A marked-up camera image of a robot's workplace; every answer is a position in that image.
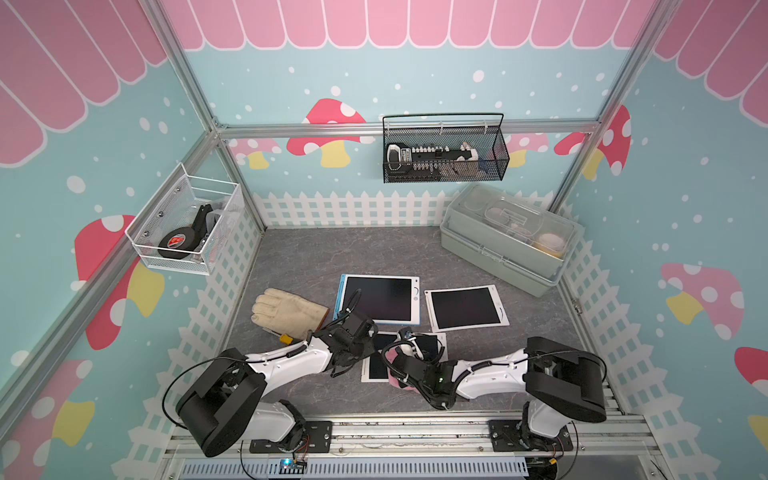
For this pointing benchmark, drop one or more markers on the yellow handled screwdriver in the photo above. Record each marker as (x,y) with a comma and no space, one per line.
(283,338)

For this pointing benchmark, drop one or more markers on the white drawing tablet right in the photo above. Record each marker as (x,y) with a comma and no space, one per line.
(465,308)

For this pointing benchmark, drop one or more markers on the blue framed drawing tablet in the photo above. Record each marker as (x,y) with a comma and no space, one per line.
(387,299)

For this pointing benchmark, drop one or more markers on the beige work glove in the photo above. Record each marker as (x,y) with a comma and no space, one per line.
(288,314)

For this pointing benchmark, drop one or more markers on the black tape roll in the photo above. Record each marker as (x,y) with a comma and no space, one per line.
(179,243)

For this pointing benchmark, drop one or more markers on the clear acrylic wall bin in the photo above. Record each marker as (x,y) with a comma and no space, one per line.
(212,207)

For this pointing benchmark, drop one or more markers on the white drawing tablet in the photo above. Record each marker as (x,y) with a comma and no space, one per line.
(465,308)
(433,346)

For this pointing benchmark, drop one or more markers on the pink cleaning cloth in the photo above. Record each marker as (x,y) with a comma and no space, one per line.
(391,355)

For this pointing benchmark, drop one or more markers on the green translucent storage box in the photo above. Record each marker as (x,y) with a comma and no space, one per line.
(513,240)

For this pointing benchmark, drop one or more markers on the black wire mesh basket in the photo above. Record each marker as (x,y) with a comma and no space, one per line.
(450,147)

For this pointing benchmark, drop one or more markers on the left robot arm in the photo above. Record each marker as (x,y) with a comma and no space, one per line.
(223,406)

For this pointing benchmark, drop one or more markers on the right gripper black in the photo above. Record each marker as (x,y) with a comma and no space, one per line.
(425,363)

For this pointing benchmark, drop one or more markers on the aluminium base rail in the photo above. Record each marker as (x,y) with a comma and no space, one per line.
(431,446)

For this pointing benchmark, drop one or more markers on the white drawing tablet front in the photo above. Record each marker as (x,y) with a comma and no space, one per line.
(433,346)

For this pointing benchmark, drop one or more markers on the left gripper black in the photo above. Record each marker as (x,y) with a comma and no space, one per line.
(350,364)

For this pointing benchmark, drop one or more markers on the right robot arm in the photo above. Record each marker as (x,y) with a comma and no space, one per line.
(564,385)

